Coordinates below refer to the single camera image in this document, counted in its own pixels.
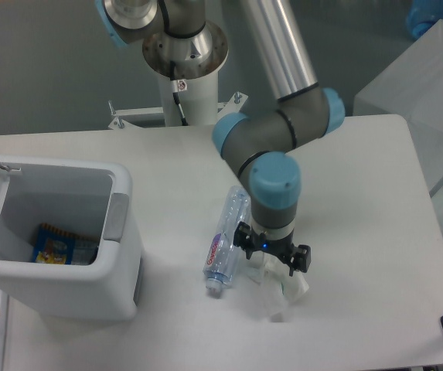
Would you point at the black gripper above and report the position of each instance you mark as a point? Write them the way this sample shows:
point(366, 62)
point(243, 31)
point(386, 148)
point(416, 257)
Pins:
point(297, 258)

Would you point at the clear plastic water bottle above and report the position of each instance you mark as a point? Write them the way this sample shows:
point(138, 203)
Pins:
point(222, 258)

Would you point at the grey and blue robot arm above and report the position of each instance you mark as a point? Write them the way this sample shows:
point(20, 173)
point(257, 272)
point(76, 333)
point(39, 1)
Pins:
point(181, 46)

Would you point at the white trash can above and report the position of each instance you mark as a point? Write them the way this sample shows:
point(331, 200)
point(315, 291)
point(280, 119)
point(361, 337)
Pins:
point(91, 199)

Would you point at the blue snack packet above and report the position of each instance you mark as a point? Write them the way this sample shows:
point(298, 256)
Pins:
point(57, 246)

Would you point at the translucent white storage box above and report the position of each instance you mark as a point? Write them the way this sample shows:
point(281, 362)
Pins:
point(412, 87)

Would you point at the white mounting bracket frame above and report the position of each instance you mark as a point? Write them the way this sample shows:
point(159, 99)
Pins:
point(153, 117)

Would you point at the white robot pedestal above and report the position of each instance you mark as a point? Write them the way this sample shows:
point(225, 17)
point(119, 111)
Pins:
point(197, 97)

